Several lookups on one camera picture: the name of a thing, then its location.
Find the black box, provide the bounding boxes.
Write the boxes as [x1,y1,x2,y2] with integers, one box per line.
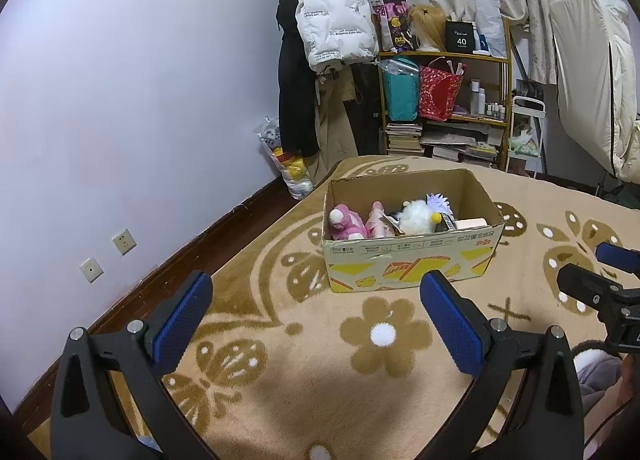
[445,20,478,53]

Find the light pink plush toy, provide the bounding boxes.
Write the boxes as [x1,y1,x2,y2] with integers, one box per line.
[365,201,396,239]

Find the black pants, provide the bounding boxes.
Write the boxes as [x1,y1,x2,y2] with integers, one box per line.
[345,62,383,156]

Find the cream quilted cover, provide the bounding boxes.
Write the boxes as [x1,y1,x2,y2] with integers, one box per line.
[549,0,640,186]

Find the black coat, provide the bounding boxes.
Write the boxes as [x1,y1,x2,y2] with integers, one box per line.
[276,0,321,158]

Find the plastic bag of toys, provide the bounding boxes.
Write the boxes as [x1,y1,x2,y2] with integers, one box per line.
[254,116,316,201]

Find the blonde wig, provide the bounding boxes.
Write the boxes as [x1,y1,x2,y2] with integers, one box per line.
[407,4,449,52]

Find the white wall socket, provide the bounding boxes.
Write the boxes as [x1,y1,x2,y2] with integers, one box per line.
[80,257,104,284]
[112,228,137,256]

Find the white cart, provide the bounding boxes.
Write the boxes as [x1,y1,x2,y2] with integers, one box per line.
[507,96,547,176]

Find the magenta plush toy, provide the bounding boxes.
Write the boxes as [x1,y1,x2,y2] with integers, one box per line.
[328,204,370,241]

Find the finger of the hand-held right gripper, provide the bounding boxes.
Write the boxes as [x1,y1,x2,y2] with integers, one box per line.
[596,241,640,272]
[556,264,626,313]

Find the person's grey fleece clothing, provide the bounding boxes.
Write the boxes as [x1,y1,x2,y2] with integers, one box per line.
[572,340,628,411]

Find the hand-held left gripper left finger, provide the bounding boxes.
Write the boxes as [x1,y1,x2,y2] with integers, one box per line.
[50,270,216,460]

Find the stack of books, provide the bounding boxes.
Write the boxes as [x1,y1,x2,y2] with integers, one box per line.
[385,122,425,157]

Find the stack of papers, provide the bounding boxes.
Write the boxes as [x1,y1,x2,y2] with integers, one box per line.
[420,120,503,166]

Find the green white plush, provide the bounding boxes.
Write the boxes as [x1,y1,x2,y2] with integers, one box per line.
[510,124,541,157]

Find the beige pants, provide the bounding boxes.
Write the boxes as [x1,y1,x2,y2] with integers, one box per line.
[312,67,358,181]

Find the white plastic bag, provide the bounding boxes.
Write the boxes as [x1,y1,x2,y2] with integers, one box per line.
[474,0,508,56]

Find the white fluffy plush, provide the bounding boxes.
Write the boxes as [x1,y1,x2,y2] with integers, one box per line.
[397,199,443,235]

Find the purple doll plush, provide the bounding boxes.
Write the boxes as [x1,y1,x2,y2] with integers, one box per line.
[425,192,453,216]

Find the white puffer jacket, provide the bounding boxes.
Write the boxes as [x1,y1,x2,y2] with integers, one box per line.
[292,0,380,75]

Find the cardboard box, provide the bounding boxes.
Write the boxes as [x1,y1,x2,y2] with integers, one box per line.
[322,168,507,294]

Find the purple black packaged toy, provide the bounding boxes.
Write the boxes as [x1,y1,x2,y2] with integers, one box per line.
[372,0,416,53]

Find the teal bag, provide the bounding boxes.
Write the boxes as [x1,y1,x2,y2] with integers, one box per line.
[385,57,421,122]

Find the red bag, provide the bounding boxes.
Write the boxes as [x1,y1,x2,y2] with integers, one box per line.
[419,57,465,122]

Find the wooden shelf unit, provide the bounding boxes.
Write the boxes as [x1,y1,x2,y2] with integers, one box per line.
[376,15,513,173]

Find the row of cosmetic bottles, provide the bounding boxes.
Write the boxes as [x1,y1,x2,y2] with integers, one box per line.
[469,80,507,120]

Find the beige patterned rug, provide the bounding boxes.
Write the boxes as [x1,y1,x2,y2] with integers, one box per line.
[27,155,640,460]

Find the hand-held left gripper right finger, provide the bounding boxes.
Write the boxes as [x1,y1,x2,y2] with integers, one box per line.
[415,270,583,460]

